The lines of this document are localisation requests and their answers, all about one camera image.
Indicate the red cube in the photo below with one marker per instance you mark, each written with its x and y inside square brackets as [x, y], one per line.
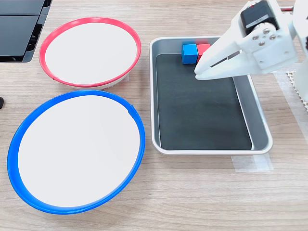
[202, 49]

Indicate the pale perforated base plate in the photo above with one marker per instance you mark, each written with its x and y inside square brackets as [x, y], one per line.
[292, 81]

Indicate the black tray mat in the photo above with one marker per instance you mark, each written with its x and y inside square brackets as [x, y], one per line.
[199, 113]

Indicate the red-rimmed white plate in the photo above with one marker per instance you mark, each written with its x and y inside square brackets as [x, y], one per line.
[91, 53]

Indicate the blue cube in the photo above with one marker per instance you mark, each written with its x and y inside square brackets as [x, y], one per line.
[189, 54]

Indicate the black flat device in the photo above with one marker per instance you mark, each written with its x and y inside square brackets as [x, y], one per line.
[16, 31]

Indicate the steel tray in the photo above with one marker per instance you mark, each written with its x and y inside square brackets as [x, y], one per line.
[258, 120]

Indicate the blue-rimmed white plate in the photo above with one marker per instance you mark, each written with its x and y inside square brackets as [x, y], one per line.
[77, 151]

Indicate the small black object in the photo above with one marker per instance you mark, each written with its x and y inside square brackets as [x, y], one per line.
[1, 102]

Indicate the short clear tape piece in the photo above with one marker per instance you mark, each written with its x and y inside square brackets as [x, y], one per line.
[252, 163]

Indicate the long clear tape strip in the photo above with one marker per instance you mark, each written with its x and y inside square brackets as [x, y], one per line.
[296, 115]

